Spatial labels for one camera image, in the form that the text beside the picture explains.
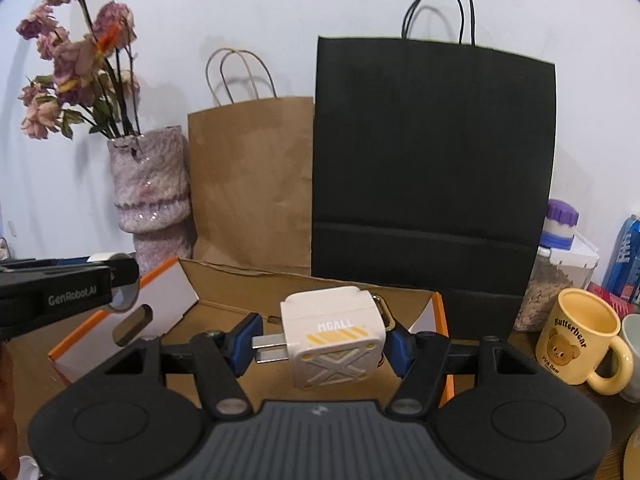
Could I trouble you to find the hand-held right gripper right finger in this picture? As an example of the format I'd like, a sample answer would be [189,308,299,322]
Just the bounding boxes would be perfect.
[382,321,538,418]

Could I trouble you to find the gold metal clip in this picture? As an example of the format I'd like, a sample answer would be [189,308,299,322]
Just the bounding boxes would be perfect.
[372,294,397,333]

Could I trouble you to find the purple lid jar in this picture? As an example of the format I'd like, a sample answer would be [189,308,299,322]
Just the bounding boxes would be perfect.
[542,199,581,252]

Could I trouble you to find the yellow bear mug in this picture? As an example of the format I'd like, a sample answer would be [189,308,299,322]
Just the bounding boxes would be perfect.
[535,288,635,395]

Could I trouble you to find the black paper bag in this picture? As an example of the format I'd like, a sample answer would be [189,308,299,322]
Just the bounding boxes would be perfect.
[311,0,557,341]

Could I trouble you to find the clear tape roll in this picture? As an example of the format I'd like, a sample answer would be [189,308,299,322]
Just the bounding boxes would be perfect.
[87,251,142,314]

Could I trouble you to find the dried pink rose bouquet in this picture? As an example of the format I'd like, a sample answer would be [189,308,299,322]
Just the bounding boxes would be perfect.
[16,0,143,141]

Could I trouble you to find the pale grey mug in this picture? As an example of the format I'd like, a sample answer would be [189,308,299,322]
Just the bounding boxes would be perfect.
[619,314,640,403]

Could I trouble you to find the pink marbled vase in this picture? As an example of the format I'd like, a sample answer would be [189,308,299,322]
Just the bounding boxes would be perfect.
[107,125,196,263]

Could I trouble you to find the white charger plug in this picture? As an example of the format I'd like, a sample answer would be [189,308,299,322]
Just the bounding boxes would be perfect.
[251,285,387,392]

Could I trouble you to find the blue drink can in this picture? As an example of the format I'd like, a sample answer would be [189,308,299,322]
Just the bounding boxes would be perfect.
[601,215,640,303]

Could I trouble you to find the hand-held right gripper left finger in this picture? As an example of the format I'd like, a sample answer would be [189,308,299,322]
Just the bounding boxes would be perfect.
[102,312,263,421]

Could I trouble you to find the red packet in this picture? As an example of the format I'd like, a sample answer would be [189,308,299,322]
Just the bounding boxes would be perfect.
[586,281,638,320]

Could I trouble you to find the cream yellow kettle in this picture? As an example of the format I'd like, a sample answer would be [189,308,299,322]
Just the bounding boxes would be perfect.
[621,426,640,480]

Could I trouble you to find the clear plastic food container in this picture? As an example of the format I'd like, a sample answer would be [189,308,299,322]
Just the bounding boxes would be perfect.
[512,232,601,333]

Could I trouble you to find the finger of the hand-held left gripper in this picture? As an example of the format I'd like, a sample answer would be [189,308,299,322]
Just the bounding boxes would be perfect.
[0,255,113,275]

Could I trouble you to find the brown paper bag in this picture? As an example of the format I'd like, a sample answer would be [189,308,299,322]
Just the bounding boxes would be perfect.
[187,49,316,277]

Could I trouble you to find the orange cardboard box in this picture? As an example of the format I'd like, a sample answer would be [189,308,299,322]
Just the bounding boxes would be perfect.
[48,257,456,401]

